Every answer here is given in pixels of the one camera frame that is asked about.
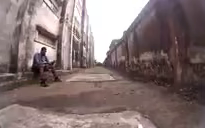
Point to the brown dirt lane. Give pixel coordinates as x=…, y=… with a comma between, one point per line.
x=100, y=95

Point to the person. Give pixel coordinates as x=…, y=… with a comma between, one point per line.
x=40, y=60

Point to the robot's own part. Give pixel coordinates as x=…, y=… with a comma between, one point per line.
x=140, y=126

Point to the grey weathered building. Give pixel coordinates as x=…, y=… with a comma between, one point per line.
x=23, y=30

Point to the grey concrete ledge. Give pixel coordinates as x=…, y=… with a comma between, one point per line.
x=6, y=78

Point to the long weathered reddish wall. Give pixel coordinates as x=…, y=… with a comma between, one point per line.
x=163, y=43

